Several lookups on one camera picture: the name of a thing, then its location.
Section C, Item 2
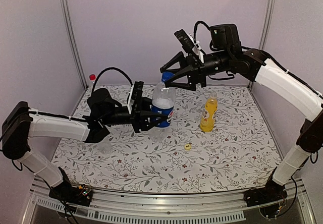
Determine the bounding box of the yellow juice bottle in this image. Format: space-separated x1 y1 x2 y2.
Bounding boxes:
200 91 218 133

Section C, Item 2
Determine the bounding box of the floral patterned table mat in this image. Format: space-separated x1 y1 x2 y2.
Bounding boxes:
52 86 281 193

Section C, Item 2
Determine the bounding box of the clear empty plastic bottle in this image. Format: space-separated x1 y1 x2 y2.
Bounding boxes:
97 137 113 155

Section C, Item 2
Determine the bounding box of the left black camera cable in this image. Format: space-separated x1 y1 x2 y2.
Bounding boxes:
91 67 134 93

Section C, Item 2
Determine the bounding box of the right aluminium corner post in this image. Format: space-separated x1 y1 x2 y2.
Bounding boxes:
248 0 278 88

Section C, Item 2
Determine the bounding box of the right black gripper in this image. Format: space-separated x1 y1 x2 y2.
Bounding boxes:
160 48 232 90

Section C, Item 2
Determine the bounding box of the black camera cable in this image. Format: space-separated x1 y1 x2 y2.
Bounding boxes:
91 67 134 93
192 20 211 43

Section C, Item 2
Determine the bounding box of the blue Pepsi bottle cap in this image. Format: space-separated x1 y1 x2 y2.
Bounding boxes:
161 72 174 82

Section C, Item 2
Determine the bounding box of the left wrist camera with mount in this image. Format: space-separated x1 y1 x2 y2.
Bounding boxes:
127 81 144 114

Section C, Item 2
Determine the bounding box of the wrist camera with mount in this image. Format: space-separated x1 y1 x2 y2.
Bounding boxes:
174 29 204 63
127 81 144 114

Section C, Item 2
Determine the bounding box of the aluminium corner post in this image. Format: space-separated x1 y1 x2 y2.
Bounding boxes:
248 0 278 88
60 0 88 89

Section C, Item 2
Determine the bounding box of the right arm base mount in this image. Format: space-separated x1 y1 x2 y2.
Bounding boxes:
243 180 287 219

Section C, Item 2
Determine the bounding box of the red-capped clear bottle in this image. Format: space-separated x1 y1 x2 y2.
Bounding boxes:
89 74 96 85

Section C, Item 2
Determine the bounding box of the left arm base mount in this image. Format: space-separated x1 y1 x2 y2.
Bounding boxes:
49 167 93 207

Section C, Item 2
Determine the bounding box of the aluminium front rail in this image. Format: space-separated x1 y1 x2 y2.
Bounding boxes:
22 178 318 223

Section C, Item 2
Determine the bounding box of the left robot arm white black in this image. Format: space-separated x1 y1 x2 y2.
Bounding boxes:
1 88 168 201

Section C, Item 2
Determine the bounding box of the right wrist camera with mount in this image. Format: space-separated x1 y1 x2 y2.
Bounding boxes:
174 29 204 63

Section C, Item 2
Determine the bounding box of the right black camera cable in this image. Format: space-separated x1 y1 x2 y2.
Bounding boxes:
192 20 211 43

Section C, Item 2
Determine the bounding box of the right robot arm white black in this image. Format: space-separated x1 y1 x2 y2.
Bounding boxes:
160 24 322 202

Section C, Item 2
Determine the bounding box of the pale yellow bottle cap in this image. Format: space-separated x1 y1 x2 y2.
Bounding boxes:
184 144 191 150

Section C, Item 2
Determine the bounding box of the Pepsi bottle blue label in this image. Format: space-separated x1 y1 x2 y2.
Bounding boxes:
147 71 177 142

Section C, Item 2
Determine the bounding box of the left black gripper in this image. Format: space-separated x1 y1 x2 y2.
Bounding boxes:
101 97 168 133

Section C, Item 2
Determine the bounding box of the left aluminium corner post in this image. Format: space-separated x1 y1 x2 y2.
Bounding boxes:
60 0 88 89

